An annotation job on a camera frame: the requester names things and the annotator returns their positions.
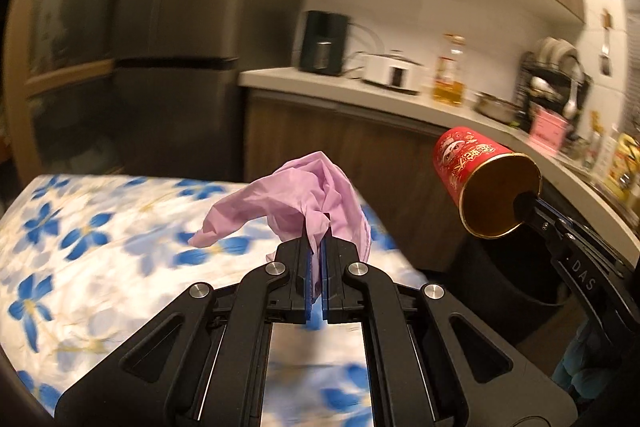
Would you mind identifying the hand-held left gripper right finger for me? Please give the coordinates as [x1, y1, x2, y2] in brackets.
[321, 232, 576, 427]

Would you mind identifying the lilac plastic bag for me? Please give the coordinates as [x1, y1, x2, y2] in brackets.
[187, 150, 373, 303]

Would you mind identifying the blue floral tablecloth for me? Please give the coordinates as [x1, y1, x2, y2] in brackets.
[0, 174, 431, 427]

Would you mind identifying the person's right hand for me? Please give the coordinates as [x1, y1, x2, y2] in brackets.
[552, 322, 618, 408]

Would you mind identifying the steel mixing bowl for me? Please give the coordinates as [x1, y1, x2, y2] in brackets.
[474, 92, 521, 124]

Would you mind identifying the cooking oil bottle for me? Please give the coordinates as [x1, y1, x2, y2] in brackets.
[432, 34, 467, 106]

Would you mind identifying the grey refrigerator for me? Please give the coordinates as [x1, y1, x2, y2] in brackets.
[112, 0, 313, 180]

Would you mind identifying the hanging metal spatula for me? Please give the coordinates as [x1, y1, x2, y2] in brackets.
[600, 9, 615, 75]

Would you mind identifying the white ladle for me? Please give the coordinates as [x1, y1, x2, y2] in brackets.
[562, 74, 581, 118]

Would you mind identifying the white rice cooker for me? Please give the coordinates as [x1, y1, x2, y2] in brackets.
[361, 51, 423, 95]

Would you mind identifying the yellow bottle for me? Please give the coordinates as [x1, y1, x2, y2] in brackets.
[607, 132, 640, 202]

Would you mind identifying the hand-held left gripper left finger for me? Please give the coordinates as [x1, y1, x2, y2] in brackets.
[54, 237, 313, 427]

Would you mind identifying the black power cable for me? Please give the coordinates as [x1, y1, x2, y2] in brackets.
[345, 24, 386, 78]

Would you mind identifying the wooden base cabinet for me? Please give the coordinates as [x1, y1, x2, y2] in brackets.
[242, 89, 636, 268]

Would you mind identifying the white bottle red label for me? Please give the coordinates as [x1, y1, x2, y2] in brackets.
[585, 112, 603, 168]

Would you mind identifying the black trash bin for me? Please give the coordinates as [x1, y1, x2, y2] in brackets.
[447, 227, 571, 308]

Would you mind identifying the black wire dish rack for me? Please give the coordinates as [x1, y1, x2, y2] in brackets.
[517, 37, 593, 142]

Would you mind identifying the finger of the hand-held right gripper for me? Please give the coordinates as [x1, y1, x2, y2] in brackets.
[537, 201, 626, 269]
[514, 191, 557, 258]

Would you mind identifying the black air fryer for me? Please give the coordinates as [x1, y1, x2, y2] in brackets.
[299, 10, 349, 76]

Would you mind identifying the pink box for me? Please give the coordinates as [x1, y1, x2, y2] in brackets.
[529, 109, 571, 152]

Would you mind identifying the wooden glass sliding door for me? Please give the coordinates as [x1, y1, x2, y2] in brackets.
[15, 0, 146, 178]

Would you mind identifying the red paper cup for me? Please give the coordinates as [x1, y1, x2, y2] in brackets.
[431, 126, 543, 239]

